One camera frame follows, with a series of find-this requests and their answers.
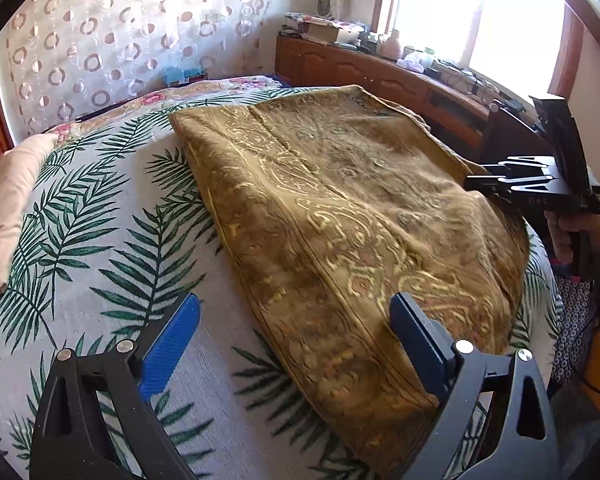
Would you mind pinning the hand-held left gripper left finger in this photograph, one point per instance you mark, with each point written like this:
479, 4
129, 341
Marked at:
172, 340

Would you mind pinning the pink jar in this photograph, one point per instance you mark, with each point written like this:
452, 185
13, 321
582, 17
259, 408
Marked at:
392, 45

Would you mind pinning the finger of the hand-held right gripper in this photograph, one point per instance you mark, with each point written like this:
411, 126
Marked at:
527, 165
510, 182

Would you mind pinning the teal plastic packet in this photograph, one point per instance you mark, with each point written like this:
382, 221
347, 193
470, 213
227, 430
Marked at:
182, 76

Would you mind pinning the golden brown patterned garment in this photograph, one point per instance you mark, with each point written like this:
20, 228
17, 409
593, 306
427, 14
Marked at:
340, 220

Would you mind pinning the bright window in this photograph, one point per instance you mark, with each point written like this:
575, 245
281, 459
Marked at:
480, 10

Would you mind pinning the person's right hand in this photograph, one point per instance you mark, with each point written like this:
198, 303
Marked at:
560, 240

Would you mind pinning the open cardboard box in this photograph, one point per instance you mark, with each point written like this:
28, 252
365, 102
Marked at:
330, 32

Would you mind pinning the palm leaf print bed sheet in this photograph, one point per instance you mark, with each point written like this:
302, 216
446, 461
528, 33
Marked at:
105, 220

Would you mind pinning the floral quilt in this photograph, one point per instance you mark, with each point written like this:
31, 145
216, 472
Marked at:
155, 100

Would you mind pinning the sheer circle pattern curtain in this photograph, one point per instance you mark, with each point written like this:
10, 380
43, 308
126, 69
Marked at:
130, 35

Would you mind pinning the small white round device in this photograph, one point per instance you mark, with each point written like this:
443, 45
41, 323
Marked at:
325, 5

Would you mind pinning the beige pillow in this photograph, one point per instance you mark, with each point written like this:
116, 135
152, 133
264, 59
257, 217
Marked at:
5, 210

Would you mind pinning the person's dark dotted clothing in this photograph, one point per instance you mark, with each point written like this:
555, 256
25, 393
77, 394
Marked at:
572, 330

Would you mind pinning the brown wooden cabinet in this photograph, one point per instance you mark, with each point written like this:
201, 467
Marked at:
360, 75

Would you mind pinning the white plastic bag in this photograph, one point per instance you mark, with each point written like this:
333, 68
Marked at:
411, 61

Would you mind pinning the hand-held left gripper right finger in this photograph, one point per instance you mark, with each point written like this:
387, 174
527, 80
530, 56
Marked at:
415, 340

